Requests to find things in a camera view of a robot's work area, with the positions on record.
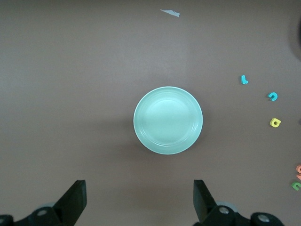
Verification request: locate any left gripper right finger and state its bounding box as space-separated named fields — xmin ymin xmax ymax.
xmin=193 ymin=179 xmax=287 ymax=226

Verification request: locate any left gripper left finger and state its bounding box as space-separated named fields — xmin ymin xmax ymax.
xmin=0 ymin=179 xmax=87 ymax=226

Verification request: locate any pale green plate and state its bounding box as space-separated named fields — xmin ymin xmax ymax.
xmin=133 ymin=86 xmax=204 ymax=155

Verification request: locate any brown table cover sheet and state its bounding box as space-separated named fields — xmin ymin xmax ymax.
xmin=0 ymin=0 xmax=301 ymax=226

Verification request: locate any white paper scrap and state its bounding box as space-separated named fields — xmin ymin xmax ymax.
xmin=160 ymin=8 xmax=181 ymax=17

